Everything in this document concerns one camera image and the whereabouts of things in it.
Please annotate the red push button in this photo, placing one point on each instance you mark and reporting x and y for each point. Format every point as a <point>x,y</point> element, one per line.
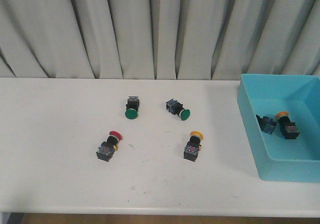
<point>106,149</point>
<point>266,124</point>

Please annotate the yellow push button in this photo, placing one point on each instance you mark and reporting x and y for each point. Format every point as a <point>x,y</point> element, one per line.
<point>288,129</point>
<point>193,146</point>

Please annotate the turquoise plastic box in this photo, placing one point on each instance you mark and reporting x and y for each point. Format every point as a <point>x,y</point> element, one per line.
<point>277,158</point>

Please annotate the right green push button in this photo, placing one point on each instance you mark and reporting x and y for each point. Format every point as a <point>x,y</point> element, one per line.
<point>174,107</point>

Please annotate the green push button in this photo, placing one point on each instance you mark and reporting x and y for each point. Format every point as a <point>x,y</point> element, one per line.
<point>174,107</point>
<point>132,107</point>

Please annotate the left green push button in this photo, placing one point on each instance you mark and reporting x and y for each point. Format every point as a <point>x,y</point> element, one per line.
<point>132,107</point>

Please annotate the grey pleated curtain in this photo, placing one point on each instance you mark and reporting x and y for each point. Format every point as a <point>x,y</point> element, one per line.
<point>158,39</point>

